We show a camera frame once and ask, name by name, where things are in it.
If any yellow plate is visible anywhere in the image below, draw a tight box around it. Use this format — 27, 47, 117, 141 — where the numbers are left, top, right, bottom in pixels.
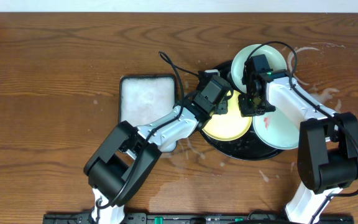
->
202, 91, 252, 141

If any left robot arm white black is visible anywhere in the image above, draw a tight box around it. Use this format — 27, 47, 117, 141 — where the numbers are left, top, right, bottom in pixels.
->
83, 90, 233, 223

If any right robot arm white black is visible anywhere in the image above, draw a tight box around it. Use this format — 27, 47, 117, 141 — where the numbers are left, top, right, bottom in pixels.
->
240, 68, 358, 223

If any round black tray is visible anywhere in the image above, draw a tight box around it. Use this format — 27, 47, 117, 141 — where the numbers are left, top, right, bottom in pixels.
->
196, 60, 287, 162

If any mint green plate near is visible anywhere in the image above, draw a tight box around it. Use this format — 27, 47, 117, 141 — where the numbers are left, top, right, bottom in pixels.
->
252, 109, 299, 150

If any mint green plate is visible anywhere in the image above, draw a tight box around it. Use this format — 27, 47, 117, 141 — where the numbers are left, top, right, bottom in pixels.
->
252, 109, 299, 150
231, 44, 287, 93

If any mint green plate far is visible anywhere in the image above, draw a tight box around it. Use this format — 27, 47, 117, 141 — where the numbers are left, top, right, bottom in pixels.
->
231, 44, 287, 93

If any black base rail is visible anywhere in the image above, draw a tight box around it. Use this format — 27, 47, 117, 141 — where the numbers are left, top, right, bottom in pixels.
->
42, 210, 354, 224

